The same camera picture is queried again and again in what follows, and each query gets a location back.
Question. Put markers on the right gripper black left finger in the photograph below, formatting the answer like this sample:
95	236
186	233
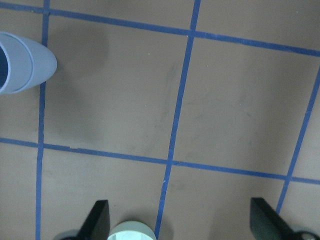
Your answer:
97	224

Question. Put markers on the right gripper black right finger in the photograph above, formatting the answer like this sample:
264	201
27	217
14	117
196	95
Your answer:
266	224

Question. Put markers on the dark blue plastic cup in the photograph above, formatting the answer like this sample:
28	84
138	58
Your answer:
36	64

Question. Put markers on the light blue plastic cup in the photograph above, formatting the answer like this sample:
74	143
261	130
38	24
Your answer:
16	65

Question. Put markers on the mint green bowl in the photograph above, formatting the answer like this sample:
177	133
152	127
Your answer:
131	230

